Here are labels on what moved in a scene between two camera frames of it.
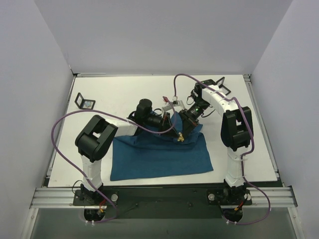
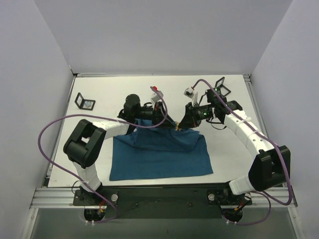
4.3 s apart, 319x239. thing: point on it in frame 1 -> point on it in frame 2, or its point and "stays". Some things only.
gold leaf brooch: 181,137 -> 177,123
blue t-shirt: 152,152 stays
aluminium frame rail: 56,197 stays
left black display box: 83,103 stays
